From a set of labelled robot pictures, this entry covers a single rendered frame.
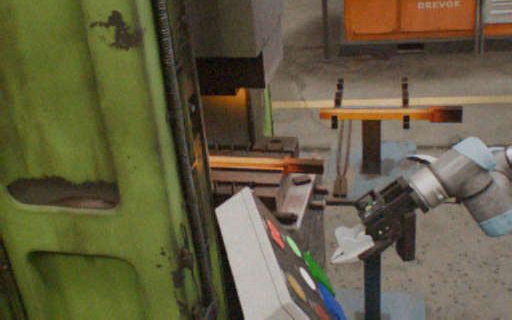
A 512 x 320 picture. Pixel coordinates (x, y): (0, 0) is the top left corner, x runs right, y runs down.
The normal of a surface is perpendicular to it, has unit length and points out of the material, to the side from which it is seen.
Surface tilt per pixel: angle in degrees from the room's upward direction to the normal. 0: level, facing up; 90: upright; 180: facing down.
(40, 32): 89
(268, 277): 30
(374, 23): 90
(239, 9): 90
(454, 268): 0
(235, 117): 90
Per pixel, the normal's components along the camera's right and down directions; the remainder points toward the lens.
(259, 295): -0.57, -0.67
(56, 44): -0.25, 0.47
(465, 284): -0.10, -0.87
